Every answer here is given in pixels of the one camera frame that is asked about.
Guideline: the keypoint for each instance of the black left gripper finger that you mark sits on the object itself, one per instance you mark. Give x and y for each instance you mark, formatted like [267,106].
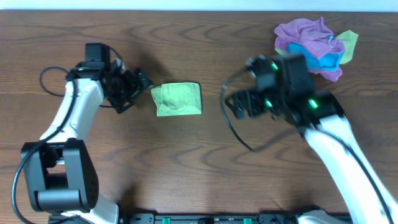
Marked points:
[143,79]
[123,103]

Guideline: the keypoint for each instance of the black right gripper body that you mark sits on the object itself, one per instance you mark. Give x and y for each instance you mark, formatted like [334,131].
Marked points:
[267,101]

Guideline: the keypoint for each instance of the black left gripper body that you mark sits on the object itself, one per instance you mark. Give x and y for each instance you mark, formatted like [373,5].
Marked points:
[123,88]

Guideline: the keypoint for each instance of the light green microfiber cloth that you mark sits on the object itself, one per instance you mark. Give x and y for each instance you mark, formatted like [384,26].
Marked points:
[177,99]

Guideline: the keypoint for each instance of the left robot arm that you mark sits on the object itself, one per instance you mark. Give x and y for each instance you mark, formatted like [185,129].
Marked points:
[59,173]

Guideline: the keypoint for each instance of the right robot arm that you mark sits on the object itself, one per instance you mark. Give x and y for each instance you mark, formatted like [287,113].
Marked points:
[284,88]

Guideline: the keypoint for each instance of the blue microfiber cloth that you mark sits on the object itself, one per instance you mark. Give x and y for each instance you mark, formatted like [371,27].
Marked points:
[323,55]

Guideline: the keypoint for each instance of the purple microfiber cloth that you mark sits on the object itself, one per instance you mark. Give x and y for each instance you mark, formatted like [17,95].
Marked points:
[302,29]

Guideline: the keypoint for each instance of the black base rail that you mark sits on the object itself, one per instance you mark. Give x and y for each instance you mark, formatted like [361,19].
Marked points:
[267,218]

